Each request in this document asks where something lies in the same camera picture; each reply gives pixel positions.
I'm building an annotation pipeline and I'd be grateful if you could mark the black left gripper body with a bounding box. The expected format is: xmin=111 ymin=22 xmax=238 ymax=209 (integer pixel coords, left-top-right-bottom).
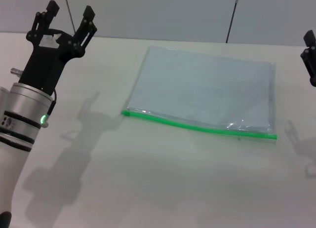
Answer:
xmin=18 ymin=27 xmax=84 ymax=96

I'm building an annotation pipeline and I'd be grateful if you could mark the clear green-zip document bag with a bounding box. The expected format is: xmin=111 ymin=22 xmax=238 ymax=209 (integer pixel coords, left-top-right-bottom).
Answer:
xmin=120 ymin=45 xmax=278 ymax=142

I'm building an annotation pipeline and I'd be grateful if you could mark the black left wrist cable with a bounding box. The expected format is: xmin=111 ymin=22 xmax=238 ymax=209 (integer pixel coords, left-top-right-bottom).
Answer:
xmin=44 ymin=89 xmax=58 ymax=127

